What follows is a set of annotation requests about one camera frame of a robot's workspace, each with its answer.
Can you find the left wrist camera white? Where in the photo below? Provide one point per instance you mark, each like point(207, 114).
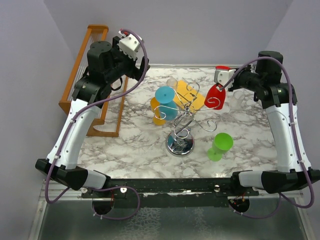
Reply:
point(130, 46)

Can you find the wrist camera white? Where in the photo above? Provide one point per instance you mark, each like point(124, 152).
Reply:
point(130, 46)
point(223, 74)

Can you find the black mounting rail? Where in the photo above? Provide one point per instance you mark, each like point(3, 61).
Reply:
point(168, 192)

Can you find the green plastic wine glass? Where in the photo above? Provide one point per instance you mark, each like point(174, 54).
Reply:
point(221, 144)

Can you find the yellow plastic wine glass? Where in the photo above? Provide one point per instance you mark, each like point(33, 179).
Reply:
point(157, 117)

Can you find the chrome wine glass rack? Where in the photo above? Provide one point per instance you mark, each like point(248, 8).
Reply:
point(180, 142)

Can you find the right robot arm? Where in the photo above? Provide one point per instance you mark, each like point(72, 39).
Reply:
point(278, 99)

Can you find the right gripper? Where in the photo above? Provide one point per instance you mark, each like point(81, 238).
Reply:
point(234, 85)

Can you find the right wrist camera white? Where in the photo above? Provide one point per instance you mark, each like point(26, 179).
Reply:
point(223, 74)

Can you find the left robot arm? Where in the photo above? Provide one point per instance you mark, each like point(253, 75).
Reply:
point(106, 63)

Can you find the red plastic wine glass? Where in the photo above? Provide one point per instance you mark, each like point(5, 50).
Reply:
point(215, 97)

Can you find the clear wine glass right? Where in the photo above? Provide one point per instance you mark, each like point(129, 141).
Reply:
point(236, 100)

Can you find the blue plastic wine glass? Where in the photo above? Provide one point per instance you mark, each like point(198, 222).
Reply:
point(167, 107)

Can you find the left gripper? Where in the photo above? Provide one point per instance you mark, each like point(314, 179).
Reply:
point(135, 72)

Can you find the clear wine glass by book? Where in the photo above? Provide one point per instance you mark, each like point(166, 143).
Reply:
point(172, 83)

